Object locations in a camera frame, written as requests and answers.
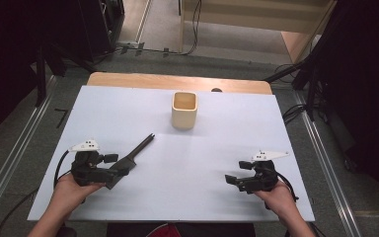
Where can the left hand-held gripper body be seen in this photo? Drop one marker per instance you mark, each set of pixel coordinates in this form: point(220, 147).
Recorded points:
point(85, 169)

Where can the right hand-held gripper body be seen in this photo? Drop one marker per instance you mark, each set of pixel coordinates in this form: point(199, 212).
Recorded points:
point(263, 177)

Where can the cream square cup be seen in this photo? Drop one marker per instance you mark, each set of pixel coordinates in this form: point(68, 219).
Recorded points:
point(184, 118)

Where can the person's left hand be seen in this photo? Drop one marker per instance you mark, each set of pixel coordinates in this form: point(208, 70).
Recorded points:
point(70, 194)

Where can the person's right hand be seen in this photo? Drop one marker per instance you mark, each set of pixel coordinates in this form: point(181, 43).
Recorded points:
point(281, 200)

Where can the white table mat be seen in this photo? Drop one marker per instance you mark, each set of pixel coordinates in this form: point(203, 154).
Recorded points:
point(184, 184)

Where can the person's dark and red clothing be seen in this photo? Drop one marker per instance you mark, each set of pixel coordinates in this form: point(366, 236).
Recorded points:
point(177, 230)

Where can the small dark round object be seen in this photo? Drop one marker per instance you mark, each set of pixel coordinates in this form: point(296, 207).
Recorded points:
point(216, 90)

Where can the black metal stand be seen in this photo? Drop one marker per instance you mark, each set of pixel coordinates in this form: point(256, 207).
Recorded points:
point(41, 82)
point(311, 92)

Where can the black equipment cabinet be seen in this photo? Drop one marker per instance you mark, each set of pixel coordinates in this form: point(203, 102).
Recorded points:
point(97, 26)

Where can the black curtain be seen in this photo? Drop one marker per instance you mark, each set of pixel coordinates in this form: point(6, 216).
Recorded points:
point(365, 82)
point(6, 49)

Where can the light wooden shelf unit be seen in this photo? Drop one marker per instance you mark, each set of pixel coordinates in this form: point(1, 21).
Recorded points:
point(243, 19)

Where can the aluminium floor rail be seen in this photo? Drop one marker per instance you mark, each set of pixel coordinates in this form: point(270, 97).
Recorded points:
point(19, 138)
point(325, 171)

